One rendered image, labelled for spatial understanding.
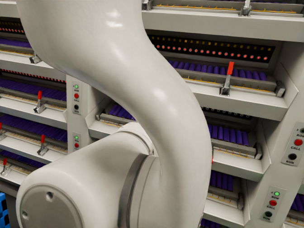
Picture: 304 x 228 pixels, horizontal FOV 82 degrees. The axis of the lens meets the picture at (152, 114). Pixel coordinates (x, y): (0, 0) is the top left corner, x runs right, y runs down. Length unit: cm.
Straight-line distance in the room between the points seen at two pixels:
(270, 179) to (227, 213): 20
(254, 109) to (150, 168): 43
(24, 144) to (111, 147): 87
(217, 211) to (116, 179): 59
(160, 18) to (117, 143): 42
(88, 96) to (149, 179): 53
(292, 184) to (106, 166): 57
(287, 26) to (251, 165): 38
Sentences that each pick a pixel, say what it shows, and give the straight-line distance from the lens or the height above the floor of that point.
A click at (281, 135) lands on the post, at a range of 59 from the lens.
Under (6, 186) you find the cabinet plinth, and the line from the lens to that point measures 136.
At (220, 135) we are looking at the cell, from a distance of 65.
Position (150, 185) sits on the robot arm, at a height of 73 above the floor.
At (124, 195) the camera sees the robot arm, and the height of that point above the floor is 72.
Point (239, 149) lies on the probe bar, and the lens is 63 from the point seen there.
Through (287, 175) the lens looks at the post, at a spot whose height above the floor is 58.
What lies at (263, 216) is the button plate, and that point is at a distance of 72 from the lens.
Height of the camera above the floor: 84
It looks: 17 degrees down
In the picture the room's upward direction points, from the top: 7 degrees clockwise
